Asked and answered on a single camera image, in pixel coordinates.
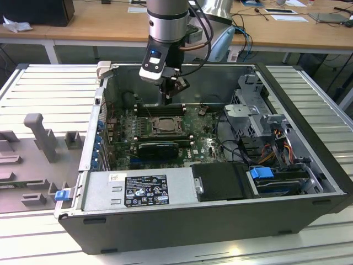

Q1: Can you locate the white paper sheet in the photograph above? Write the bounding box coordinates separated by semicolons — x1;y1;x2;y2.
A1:
271;14;308;23

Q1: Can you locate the CPU socket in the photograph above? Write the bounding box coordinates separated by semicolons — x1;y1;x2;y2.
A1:
152;116;185;135

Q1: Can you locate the blue cable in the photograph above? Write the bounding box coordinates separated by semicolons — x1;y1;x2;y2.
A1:
238;26;253;60

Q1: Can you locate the green motherboard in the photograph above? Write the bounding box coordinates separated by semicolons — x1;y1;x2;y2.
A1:
109;106;229;171

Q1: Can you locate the open black PC case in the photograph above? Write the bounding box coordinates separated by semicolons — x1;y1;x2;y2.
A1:
54;60;349;256

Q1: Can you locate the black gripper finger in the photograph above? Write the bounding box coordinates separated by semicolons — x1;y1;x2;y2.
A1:
162;78;175;106
173;76;191;97

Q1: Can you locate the grey case latch handle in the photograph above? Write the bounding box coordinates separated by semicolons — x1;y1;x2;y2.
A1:
96;60;113;81

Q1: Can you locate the black internal wire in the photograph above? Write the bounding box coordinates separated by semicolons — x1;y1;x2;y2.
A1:
215;110;249;163

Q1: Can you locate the black RAM slot bank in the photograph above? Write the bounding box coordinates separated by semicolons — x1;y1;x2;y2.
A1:
136;102;186;117
134;133;194;147

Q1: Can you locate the black round component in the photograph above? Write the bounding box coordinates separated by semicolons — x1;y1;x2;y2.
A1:
122;92;136;109

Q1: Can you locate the black computer box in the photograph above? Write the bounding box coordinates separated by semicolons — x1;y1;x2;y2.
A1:
0;0;75;28

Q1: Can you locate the grey side wrist camera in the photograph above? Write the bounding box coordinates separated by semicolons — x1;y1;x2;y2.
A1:
187;24;201;44

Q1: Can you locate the grey laptop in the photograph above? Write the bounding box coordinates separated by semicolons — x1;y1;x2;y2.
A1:
308;11;350;24

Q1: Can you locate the blue disk carrier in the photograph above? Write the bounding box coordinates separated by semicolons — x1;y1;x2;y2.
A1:
249;165;309;197

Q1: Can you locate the yellow red wire bundle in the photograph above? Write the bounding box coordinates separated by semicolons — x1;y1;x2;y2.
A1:
260;137;293;164

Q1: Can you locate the black plastic drive cover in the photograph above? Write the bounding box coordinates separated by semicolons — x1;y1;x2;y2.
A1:
190;162;253;202

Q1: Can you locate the long wooden desk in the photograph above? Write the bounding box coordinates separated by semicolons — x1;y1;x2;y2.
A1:
0;0;353;66

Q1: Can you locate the metal drive cage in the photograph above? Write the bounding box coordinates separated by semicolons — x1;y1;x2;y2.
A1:
223;73;293;139

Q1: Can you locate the black graphics card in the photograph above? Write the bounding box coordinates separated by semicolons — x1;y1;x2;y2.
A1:
137;142;179;160

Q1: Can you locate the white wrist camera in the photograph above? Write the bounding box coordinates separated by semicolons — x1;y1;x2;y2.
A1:
138;44;170;83

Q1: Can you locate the crumpled white paper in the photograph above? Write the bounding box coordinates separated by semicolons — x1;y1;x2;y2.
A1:
2;15;34;33

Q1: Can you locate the grey power supply unit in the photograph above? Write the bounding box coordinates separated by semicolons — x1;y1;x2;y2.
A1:
81;168;200;212

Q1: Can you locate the grey parts rack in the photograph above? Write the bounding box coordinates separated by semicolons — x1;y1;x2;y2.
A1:
0;113;85;213

